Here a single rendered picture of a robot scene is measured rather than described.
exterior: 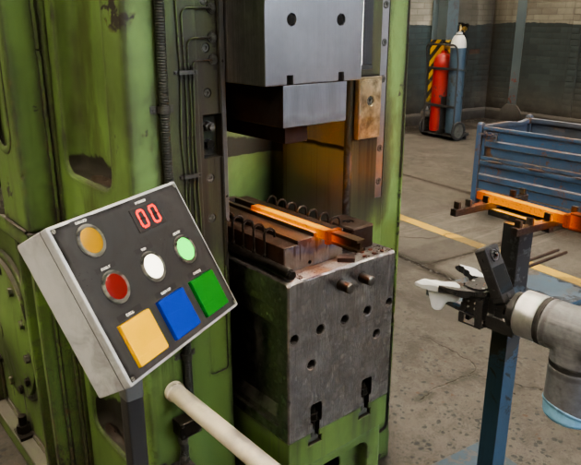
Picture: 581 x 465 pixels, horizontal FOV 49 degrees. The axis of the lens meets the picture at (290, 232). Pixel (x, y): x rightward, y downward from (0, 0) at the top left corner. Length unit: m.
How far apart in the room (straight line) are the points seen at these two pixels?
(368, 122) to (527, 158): 3.56
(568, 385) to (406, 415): 1.51
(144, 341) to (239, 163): 1.03
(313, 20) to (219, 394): 0.98
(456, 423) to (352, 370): 0.99
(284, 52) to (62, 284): 0.71
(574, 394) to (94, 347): 0.82
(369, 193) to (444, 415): 1.14
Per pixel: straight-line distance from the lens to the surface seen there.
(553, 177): 5.20
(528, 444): 2.66
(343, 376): 1.76
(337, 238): 1.56
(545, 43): 10.37
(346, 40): 1.57
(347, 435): 1.88
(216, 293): 1.24
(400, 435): 2.59
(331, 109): 1.55
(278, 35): 1.44
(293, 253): 1.56
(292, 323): 1.54
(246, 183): 2.03
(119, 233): 1.13
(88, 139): 1.76
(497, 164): 5.44
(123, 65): 1.41
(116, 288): 1.08
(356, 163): 1.85
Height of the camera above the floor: 1.50
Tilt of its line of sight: 18 degrees down
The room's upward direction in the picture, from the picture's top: straight up
